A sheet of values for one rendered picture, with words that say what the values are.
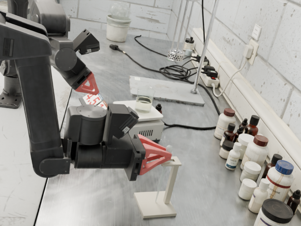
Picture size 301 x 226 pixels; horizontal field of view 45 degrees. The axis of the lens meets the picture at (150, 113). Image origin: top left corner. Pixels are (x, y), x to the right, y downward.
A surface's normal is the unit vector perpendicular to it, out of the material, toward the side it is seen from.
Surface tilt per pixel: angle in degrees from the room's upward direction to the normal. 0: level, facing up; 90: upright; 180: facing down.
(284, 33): 90
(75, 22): 90
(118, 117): 89
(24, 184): 0
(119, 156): 89
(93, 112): 0
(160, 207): 0
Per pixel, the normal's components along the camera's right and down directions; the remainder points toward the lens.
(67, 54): 0.59, 0.33
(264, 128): -0.98, -0.13
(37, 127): 0.25, 0.34
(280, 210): 0.18, -0.89
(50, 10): 0.44, -0.57
